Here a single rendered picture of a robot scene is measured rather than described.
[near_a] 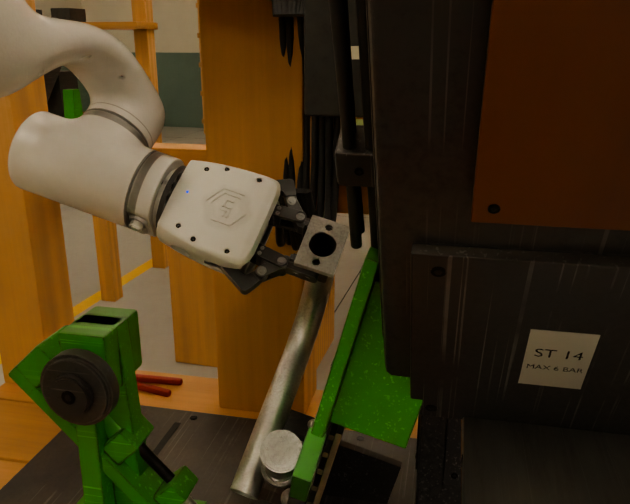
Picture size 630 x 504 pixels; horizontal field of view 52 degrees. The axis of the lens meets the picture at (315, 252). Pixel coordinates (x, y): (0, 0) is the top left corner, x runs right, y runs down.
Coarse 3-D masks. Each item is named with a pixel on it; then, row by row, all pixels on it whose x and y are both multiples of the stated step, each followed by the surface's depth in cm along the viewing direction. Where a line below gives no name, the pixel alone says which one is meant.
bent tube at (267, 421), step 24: (312, 216) 64; (312, 240) 64; (336, 240) 63; (312, 264) 62; (336, 264) 62; (312, 288) 70; (312, 312) 72; (312, 336) 72; (288, 360) 71; (288, 384) 70; (264, 408) 69; (288, 408) 69; (264, 432) 67; (240, 480) 65; (264, 480) 66
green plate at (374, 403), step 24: (360, 288) 51; (360, 312) 52; (360, 336) 54; (336, 360) 53; (360, 360) 54; (384, 360) 54; (336, 384) 54; (360, 384) 55; (384, 384) 55; (408, 384) 54; (336, 408) 56; (360, 408) 56; (384, 408) 55; (408, 408) 55; (312, 432) 56; (360, 432) 56; (384, 432) 56; (408, 432) 55
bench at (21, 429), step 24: (192, 384) 110; (216, 384) 110; (0, 408) 103; (24, 408) 103; (192, 408) 103; (216, 408) 103; (312, 408) 103; (0, 432) 96; (24, 432) 96; (48, 432) 96; (0, 456) 91; (24, 456) 91; (0, 480) 86
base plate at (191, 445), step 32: (160, 416) 97; (192, 416) 97; (224, 416) 97; (64, 448) 89; (160, 448) 89; (192, 448) 89; (224, 448) 89; (384, 448) 89; (32, 480) 83; (64, 480) 83; (224, 480) 83; (416, 480) 83
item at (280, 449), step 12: (276, 432) 58; (288, 432) 58; (264, 444) 58; (276, 444) 58; (288, 444) 58; (300, 444) 58; (264, 456) 57; (276, 456) 57; (288, 456) 57; (264, 468) 62; (276, 468) 57; (288, 468) 57; (276, 480) 61; (288, 480) 62
